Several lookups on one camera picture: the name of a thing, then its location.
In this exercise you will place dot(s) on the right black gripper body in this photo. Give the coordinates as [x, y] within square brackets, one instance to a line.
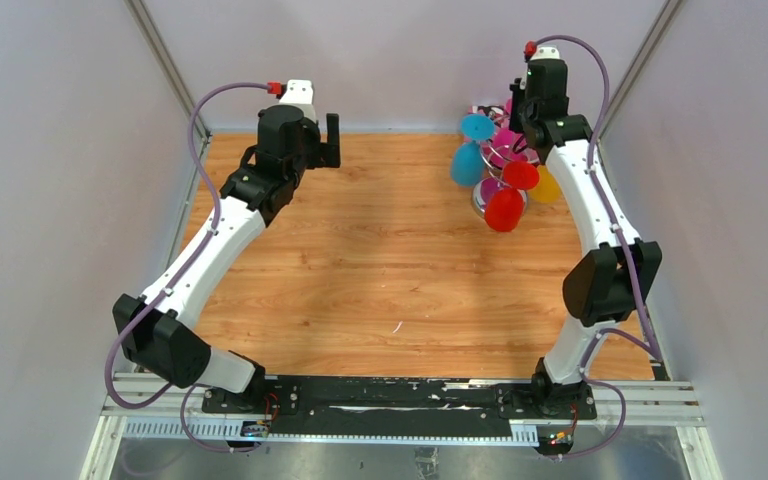
[516, 121]

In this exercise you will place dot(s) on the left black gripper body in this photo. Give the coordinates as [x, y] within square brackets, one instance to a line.
[314, 151]

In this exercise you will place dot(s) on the pink wine glass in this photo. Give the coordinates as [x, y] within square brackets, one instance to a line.
[501, 148]

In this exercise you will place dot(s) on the blue wine glass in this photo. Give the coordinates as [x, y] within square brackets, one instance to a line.
[468, 167]

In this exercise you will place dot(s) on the chrome wine glass rack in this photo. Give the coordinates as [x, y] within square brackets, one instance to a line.
[475, 189]

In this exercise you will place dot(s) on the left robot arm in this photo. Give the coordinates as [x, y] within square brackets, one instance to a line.
[157, 328]

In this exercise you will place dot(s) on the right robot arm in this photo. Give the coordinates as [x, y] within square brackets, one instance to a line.
[617, 268]

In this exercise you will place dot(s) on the yellow wine glass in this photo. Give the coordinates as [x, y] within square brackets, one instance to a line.
[547, 190]

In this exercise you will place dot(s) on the red wine glass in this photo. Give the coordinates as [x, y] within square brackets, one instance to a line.
[505, 208]

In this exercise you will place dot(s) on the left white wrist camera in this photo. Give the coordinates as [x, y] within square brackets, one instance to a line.
[300, 94]

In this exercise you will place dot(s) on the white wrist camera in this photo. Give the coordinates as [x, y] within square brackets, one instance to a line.
[300, 94]
[545, 52]

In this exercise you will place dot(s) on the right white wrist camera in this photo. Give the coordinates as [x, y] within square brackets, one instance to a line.
[545, 52]

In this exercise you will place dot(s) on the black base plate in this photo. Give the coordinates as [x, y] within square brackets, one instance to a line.
[404, 406]

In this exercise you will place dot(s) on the aluminium frame rail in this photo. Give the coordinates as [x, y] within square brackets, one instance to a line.
[153, 411]

